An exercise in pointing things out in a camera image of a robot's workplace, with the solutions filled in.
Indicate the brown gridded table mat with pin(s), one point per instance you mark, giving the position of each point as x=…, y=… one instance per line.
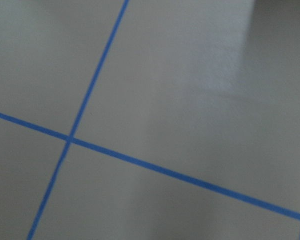
x=149, y=119

